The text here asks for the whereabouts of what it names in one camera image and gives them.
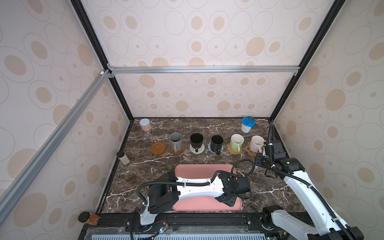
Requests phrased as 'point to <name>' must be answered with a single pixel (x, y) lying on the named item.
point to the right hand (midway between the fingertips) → (265, 158)
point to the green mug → (236, 141)
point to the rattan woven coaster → (234, 152)
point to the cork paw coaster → (249, 152)
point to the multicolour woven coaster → (200, 150)
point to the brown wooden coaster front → (178, 153)
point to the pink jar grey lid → (145, 123)
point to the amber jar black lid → (89, 218)
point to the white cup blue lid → (248, 123)
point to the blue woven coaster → (210, 149)
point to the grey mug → (176, 138)
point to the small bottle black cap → (123, 157)
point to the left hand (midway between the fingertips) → (232, 203)
